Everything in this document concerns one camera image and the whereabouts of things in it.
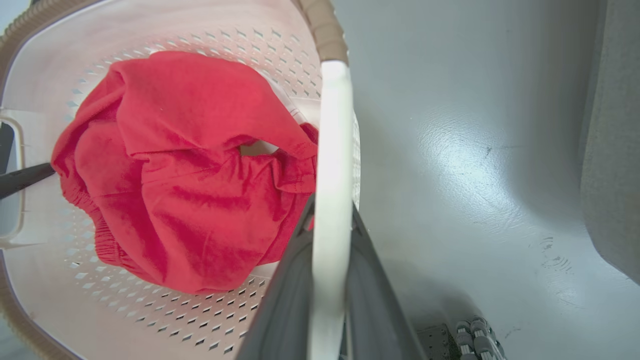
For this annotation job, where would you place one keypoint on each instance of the grey fabric sofa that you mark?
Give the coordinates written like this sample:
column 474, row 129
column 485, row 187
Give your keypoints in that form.
column 612, row 150

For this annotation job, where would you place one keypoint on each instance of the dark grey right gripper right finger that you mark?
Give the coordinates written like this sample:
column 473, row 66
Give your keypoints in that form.
column 375, row 310

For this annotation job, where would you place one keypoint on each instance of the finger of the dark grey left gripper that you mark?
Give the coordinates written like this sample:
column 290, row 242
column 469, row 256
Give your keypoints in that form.
column 25, row 179

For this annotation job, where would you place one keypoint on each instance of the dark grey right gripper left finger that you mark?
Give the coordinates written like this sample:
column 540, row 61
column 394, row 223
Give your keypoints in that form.
column 285, row 310

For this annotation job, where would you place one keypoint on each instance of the red garment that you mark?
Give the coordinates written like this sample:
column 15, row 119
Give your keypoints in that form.
column 190, row 200

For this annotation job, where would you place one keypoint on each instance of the white brown-rimmed laundry basket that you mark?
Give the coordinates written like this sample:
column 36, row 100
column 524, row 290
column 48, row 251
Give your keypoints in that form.
column 332, row 150

